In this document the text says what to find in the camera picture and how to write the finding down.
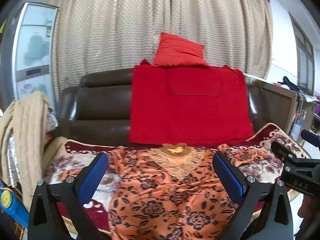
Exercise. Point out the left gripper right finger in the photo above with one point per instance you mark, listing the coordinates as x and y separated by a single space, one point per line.
264 210

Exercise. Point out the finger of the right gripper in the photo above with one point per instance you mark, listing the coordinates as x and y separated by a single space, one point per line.
311 138
285 155

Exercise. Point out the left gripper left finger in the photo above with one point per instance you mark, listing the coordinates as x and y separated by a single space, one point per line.
45 220

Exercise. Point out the orange floral blouse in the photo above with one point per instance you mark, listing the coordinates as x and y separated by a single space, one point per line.
167 196

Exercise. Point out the blue yellow toy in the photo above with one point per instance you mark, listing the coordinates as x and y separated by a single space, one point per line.
13 207

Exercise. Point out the wooden side cabinet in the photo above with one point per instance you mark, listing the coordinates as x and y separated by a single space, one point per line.
291 111

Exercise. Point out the floral plush sofa blanket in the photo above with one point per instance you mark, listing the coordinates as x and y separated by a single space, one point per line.
253 157

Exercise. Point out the large red cushion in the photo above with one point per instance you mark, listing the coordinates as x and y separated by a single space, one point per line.
193 105

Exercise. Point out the beige quilted jacket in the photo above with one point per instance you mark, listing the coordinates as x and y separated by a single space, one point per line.
26 120

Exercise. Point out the dark brown leather sofa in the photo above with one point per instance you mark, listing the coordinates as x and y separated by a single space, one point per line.
97 111

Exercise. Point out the small red pillow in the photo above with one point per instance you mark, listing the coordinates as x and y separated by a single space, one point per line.
175 51

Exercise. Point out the white floral refrigerator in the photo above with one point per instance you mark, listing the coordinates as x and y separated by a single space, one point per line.
26 54

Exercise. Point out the beige dotted curtain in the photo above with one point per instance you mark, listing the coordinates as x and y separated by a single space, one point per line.
96 35

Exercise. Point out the window with dark frame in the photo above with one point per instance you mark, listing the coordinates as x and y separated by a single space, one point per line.
305 59

